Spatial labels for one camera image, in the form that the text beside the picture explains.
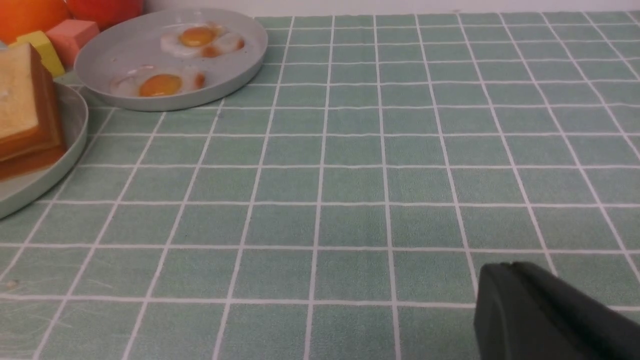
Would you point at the fried egg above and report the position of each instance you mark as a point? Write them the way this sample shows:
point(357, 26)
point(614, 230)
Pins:
point(156, 81)
point(202, 40)

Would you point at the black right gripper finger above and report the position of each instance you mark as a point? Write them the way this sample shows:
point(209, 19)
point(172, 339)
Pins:
point(524, 312)

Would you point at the pink foam cube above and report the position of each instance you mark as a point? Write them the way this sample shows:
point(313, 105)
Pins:
point(69, 37)

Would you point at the fried egg front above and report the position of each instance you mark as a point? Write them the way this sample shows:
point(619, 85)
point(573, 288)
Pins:
point(156, 81)

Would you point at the green checked tablecloth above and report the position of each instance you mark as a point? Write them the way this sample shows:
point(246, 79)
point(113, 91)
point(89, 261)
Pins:
point(341, 205)

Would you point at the toast slice bottom sandwich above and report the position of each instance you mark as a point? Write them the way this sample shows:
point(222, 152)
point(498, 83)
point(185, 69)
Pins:
point(31, 162)

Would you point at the red apple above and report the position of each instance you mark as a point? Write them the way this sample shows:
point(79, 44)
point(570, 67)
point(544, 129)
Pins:
point(105, 13)

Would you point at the orange fruit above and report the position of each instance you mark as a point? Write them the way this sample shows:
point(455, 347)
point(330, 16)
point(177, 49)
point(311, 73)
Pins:
point(20, 17)

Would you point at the fried egg rear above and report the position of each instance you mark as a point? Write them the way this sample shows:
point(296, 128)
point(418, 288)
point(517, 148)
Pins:
point(202, 40)

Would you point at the yellow foam cube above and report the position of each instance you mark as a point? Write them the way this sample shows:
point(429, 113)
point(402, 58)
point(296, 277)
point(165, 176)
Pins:
point(42, 44)

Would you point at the light green centre plate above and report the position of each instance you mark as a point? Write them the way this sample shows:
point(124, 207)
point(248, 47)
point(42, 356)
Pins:
point(19, 192)

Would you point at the grey plate with eggs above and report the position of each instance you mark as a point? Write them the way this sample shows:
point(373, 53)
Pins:
point(136, 43)

